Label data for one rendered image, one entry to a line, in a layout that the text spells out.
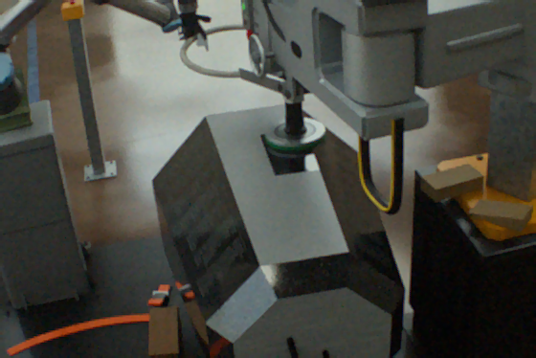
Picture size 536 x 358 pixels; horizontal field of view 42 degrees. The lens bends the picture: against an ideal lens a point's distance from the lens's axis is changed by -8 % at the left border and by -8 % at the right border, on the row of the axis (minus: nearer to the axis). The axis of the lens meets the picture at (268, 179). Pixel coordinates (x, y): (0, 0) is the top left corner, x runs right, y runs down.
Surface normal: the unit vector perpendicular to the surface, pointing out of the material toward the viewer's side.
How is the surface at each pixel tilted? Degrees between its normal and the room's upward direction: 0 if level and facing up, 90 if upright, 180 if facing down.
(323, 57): 90
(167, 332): 0
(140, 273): 0
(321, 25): 90
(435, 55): 90
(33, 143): 90
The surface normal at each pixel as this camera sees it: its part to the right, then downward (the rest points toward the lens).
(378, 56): -0.15, 0.50
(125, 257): -0.07, -0.87
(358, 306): 0.16, 0.47
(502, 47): 0.52, 0.39
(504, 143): -0.74, 0.37
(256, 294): -0.51, -0.15
